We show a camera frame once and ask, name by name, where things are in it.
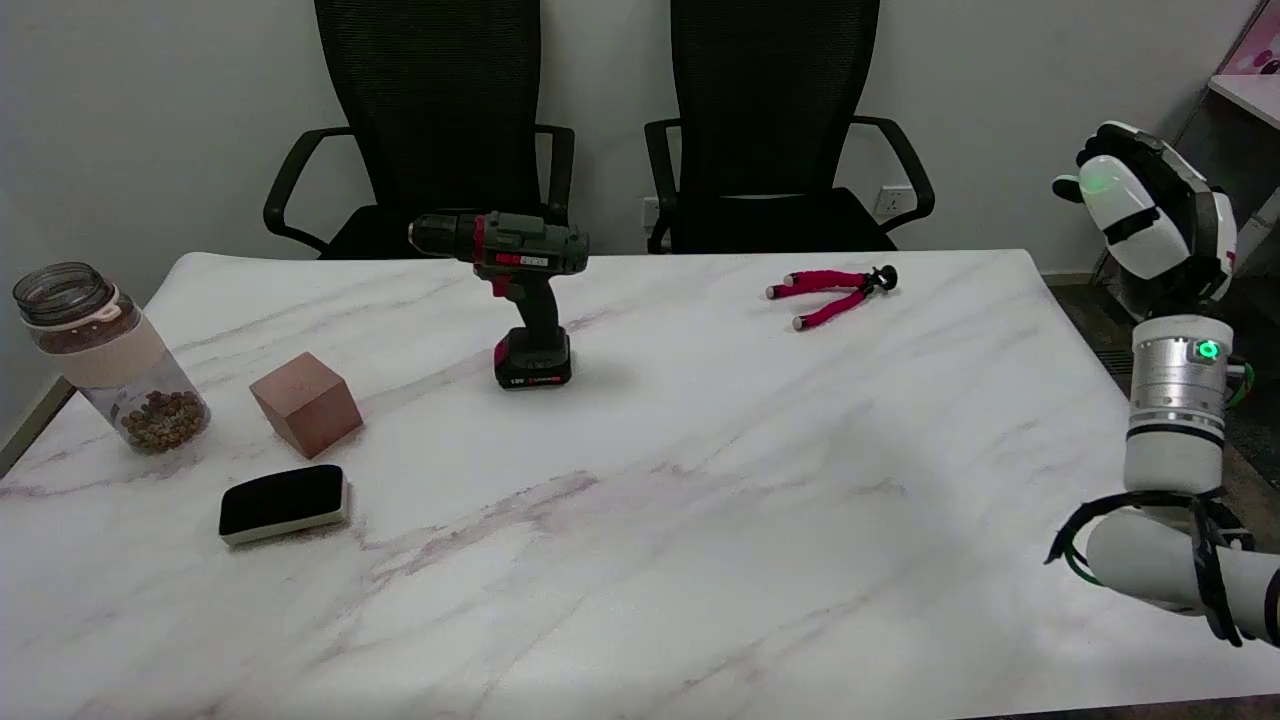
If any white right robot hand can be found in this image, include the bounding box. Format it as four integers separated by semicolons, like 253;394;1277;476
1052;121;1240;323

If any black red cordless drill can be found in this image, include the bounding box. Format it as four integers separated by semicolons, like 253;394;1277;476
408;211;590;391

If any white desk with leg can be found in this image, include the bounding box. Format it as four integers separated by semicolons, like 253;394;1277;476
1208;60;1280;256

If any pink flexible mini tripod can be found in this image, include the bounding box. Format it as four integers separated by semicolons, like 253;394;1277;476
766;265;899;332

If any black mesh office chair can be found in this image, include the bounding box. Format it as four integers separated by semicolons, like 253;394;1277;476
263;0;576;261
644;0;936;255

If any brown wooden cube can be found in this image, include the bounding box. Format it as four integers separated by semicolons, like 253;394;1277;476
249;352;365;459

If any black white board eraser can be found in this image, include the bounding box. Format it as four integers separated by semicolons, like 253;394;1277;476
218;464;351;547

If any clear jar with nuts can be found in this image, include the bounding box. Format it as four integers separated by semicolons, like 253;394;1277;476
12;262;212;456

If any black wrist cable bundle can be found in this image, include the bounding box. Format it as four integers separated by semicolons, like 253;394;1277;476
1045;488;1256;647

